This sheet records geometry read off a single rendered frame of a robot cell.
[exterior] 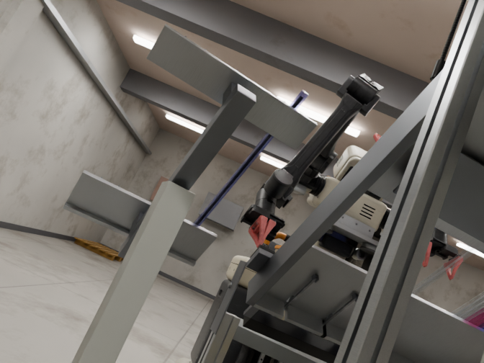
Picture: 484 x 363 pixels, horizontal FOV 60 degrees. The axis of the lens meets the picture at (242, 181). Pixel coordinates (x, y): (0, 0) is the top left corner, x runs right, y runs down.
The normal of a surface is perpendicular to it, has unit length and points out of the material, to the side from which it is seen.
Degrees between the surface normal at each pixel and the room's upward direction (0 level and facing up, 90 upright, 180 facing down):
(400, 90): 90
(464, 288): 90
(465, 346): 137
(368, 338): 90
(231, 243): 90
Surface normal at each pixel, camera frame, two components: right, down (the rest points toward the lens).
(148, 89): 0.03, -0.21
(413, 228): 0.28, -0.09
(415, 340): -0.11, 0.59
